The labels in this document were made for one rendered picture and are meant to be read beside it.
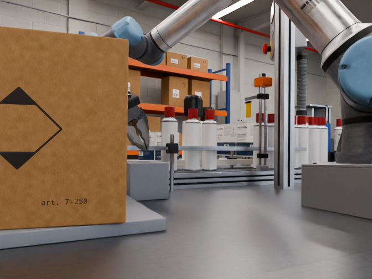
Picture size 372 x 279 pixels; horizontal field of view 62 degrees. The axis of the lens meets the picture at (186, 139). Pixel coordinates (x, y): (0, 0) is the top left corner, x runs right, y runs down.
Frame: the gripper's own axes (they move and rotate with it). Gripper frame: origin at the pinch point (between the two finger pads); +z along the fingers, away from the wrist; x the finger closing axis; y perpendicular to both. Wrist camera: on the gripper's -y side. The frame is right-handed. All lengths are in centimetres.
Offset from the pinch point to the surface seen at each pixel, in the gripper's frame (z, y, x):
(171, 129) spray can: -0.7, 1.8, -10.5
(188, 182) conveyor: 16.4, 1.9, -7.2
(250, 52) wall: -52, 483, -491
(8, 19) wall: -239, 401, -37
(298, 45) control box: -6, -15, -57
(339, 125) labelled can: 32, 5, -81
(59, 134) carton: -8.9, -40.4, 23.1
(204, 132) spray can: 5.6, 4.6, -21.8
